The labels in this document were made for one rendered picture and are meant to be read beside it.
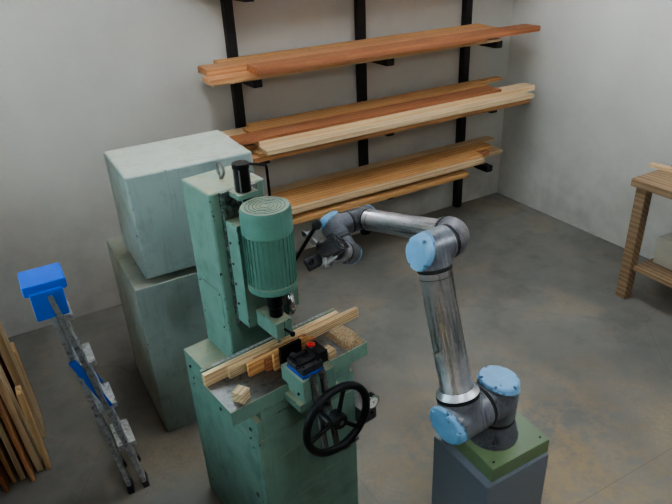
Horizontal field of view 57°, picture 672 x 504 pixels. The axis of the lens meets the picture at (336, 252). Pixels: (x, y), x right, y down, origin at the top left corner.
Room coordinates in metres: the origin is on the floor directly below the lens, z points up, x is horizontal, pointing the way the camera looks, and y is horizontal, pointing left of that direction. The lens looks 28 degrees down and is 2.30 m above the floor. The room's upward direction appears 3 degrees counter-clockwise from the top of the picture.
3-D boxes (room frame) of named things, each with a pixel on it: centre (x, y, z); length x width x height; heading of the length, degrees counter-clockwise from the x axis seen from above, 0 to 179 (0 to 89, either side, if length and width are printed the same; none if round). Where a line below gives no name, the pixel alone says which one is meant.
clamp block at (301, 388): (1.72, 0.12, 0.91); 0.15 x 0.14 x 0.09; 127
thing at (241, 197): (1.99, 0.31, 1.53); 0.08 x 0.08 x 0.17; 37
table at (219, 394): (1.79, 0.17, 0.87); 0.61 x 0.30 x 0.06; 127
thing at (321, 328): (1.92, 0.16, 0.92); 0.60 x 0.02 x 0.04; 127
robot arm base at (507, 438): (1.71, -0.55, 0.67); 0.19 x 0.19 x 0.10
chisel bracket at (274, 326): (1.89, 0.24, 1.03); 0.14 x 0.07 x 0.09; 37
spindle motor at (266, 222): (1.88, 0.23, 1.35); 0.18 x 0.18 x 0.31
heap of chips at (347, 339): (1.95, -0.02, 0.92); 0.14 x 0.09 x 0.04; 37
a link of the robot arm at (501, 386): (1.69, -0.55, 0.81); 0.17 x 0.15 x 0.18; 124
